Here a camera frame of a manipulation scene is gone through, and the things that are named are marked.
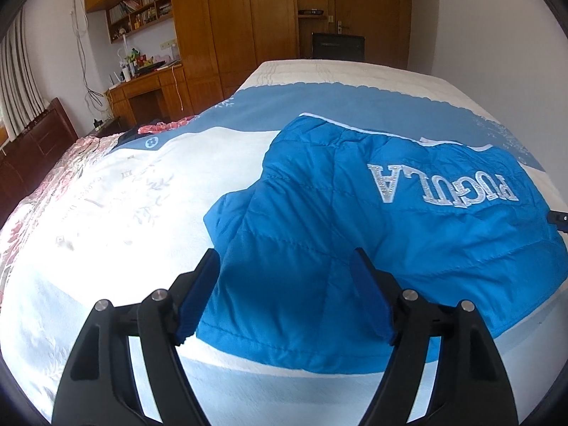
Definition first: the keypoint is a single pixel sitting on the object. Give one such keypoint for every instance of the wooden desk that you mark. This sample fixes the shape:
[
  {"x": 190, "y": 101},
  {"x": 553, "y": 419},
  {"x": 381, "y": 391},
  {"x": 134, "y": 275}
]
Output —
[{"x": 146, "y": 93}]

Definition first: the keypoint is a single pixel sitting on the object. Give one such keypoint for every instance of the wooden bookshelf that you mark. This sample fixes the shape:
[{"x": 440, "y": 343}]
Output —
[{"x": 140, "y": 15}]

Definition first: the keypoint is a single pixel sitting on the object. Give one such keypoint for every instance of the black laptop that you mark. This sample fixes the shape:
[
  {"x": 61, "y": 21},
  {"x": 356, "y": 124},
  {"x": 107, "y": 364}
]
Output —
[{"x": 153, "y": 67}]

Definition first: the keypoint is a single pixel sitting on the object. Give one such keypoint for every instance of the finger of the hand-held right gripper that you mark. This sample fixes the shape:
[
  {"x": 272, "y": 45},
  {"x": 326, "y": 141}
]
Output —
[{"x": 560, "y": 218}]

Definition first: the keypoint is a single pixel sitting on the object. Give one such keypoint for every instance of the wooden door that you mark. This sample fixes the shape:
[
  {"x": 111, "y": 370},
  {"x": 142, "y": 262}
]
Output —
[{"x": 372, "y": 9}]

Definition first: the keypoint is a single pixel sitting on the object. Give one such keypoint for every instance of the pink garment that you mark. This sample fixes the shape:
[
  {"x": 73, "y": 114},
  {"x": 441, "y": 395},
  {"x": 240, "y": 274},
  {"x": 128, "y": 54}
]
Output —
[{"x": 164, "y": 125}]

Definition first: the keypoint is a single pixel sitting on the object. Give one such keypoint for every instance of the dark garment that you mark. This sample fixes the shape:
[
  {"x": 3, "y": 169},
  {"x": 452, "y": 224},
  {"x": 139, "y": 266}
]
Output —
[{"x": 133, "y": 135}]

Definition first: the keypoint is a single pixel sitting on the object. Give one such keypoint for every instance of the pink floral quilt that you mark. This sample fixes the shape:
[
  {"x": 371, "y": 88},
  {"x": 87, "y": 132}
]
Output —
[{"x": 40, "y": 195}]

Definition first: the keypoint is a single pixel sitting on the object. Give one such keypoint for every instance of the wooden wardrobe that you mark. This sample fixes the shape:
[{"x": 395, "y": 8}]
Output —
[{"x": 230, "y": 26}]

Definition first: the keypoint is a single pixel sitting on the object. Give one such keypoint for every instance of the beige curtain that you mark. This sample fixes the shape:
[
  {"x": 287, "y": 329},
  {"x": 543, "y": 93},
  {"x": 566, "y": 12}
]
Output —
[{"x": 20, "y": 80}]

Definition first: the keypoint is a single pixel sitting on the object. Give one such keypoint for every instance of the bed with blue-white blanket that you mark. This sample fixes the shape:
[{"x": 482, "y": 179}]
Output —
[{"x": 133, "y": 213}]

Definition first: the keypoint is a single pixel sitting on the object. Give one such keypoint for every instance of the dark nightstand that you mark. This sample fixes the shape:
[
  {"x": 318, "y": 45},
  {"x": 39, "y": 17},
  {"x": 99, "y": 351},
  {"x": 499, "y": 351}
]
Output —
[{"x": 104, "y": 126}]

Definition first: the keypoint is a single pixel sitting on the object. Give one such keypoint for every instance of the blue puffer jacket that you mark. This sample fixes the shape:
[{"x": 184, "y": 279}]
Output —
[{"x": 337, "y": 213}]

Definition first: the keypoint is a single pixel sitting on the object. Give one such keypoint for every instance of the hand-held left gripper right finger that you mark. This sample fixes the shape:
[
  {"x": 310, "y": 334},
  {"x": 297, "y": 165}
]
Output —
[{"x": 370, "y": 301}]

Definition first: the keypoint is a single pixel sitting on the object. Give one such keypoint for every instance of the dark wooden headboard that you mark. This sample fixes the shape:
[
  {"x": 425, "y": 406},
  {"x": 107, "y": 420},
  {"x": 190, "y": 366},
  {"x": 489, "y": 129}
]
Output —
[{"x": 35, "y": 142}]

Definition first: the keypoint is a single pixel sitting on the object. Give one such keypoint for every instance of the white quilted bedspread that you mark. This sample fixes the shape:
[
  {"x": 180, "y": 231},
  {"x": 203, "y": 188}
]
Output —
[{"x": 337, "y": 73}]

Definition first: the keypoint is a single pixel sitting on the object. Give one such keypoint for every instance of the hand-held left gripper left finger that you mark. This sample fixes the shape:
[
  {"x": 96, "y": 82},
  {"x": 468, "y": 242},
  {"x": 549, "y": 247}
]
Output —
[{"x": 195, "y": 304}]

